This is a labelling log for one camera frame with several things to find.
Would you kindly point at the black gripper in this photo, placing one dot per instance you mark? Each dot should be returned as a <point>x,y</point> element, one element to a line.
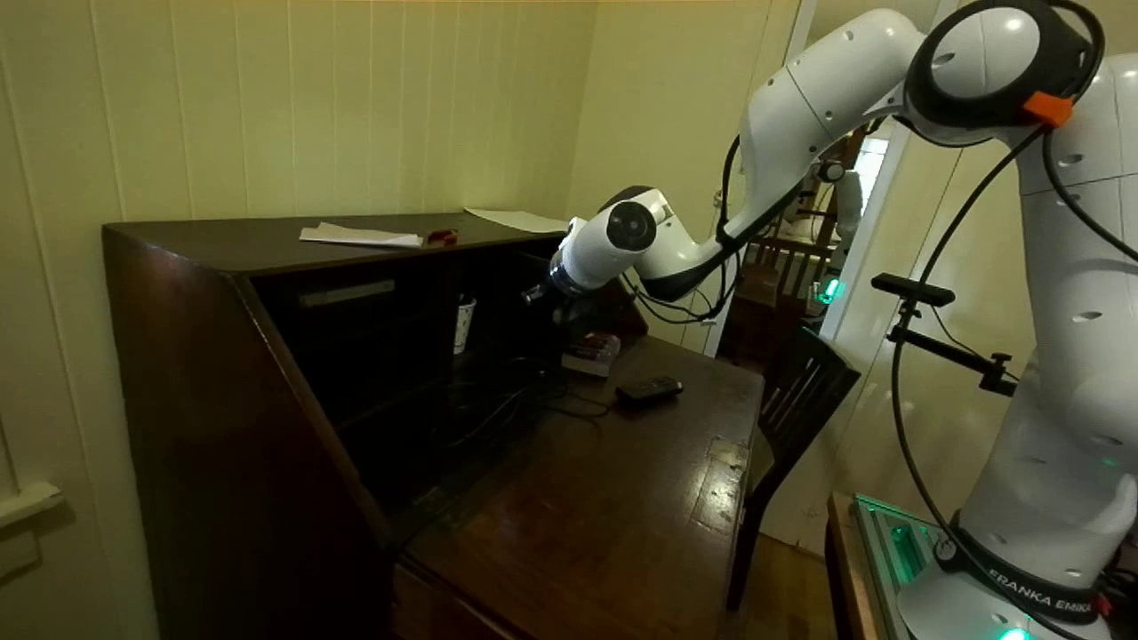
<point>550,293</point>

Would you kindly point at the brown spindle chair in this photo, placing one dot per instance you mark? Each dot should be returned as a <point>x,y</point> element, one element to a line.
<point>788,259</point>

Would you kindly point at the green glowing light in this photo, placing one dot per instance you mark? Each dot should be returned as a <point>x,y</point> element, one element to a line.
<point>829,290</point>

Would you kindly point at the black remote control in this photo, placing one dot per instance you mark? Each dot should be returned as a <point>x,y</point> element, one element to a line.
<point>650,387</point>

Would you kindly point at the John Grisham paperback book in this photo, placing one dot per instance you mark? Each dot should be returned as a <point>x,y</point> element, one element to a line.
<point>587,352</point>

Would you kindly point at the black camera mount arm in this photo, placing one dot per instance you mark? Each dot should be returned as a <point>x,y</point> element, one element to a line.
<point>947,351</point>

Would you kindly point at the dark wooden chair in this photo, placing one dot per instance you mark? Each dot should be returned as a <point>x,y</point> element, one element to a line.
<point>794,402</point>

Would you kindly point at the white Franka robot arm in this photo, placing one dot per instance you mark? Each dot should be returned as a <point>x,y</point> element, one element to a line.
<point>820,95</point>

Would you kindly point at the white wall trim ledge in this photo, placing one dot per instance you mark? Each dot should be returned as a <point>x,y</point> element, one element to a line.
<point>23,502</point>

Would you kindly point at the small desk drawer front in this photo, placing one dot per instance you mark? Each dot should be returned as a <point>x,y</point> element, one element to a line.
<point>345,293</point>

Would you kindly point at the robot base table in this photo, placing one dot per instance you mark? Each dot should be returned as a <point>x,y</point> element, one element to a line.
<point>882,555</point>

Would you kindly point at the white paper stack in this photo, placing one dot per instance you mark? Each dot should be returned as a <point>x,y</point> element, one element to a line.
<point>360,235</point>

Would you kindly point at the small red object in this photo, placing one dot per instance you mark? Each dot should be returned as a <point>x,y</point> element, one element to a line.
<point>439,238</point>

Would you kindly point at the black camera on stand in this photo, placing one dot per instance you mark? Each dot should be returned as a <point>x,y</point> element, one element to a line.
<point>910,290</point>

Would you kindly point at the dark wooden secretary desk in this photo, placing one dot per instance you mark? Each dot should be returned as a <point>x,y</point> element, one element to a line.
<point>590,508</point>

